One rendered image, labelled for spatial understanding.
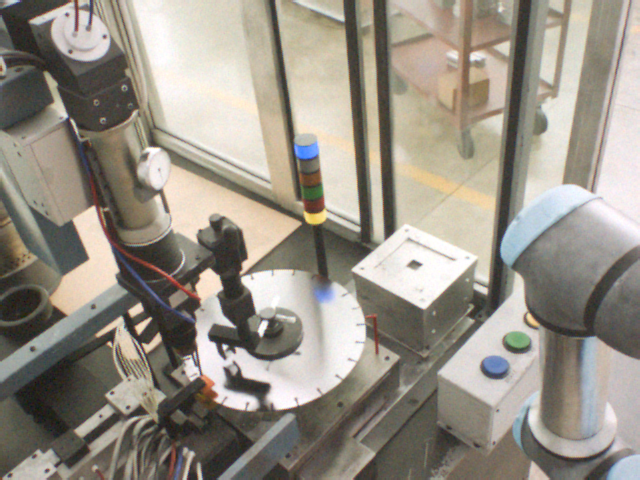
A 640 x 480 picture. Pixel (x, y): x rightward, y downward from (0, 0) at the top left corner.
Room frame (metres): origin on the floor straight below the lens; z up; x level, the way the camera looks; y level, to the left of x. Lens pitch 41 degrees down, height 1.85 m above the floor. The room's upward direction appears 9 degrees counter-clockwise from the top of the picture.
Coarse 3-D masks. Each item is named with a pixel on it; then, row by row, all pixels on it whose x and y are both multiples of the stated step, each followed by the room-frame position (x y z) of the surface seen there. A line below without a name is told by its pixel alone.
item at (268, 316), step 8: (272, 304) 0.85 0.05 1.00; (256, 312) 0.84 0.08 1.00; (264, 312) 0.83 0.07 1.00; (272, 312) 0.83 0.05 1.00; (264, 320) 0.81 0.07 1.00; (272, 320) 0.81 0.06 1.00; (280, 320) 0.81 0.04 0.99; (288, 320) 0.81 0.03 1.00; (264, 328) 0.80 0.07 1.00; (272, 328) 0.81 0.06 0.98
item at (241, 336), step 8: (248, 320) 0.76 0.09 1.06; (216, 328) 0.79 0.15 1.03; (224, 328) 0.79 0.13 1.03; (232, 328) 0.78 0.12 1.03; (240, 328) 0.75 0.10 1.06; (248, 328) 0.76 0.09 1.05; (208, 336) 0.78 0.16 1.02; (216, 336) 0.77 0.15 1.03; (224, 336) 0.77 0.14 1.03; (232, 336) 0.76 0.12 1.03; (240, 336) 0.75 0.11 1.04; (248, 336) 0.75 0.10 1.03; (256, 336) 0.76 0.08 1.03; (216, 344) 0.78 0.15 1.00; (224, 344) 0.77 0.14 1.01; (232, 344) 0.76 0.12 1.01; (240, 344) 0.75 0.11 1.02; (248, 344) 0.75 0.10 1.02; (256, 344) 0.75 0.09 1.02; (224, 360) 0.77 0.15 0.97
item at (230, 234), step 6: (228, 228) 0.73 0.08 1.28; (234, 228) 0.73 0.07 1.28; (228, 234) 0.72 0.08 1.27; (234, 234) 0.72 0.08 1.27; (228, 240) 0.72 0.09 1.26; (234, 240) 0.72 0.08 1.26; (228, 246) 0.72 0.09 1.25; (234, 246) 0.72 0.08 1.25; (234, 252) 0.72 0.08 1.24; (234, 258) 0.72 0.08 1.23; (240, 258) 0.73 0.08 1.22; (234, 264) 0.73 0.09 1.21; (240, 264) 0.73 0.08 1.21; (240, 270) 0.72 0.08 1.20
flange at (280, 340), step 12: (276, 312) 0.87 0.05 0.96; (288, 312) 0.86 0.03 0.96; (252, 324) 0.85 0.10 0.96; (288, 324) 0.83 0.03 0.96; (300, 324) 0.83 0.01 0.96; (264, 336) 0.81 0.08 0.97; (276, 336) 0.81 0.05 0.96; (288, 336) 0.80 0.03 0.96; (300, 336) 0.80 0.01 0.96; (264, 348) 0.79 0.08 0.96; (276, 348) 0.78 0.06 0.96; (288, 348) 0.78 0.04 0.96
